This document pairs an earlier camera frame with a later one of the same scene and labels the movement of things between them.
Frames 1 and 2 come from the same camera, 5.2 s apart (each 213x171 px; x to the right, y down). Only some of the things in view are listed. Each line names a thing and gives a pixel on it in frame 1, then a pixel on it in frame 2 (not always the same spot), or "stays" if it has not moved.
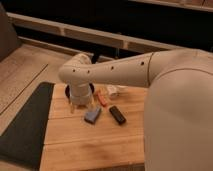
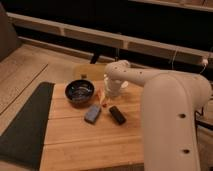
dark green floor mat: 23,141 stays
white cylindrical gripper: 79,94 → 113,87
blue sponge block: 92,116 stays
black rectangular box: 117,115 stays
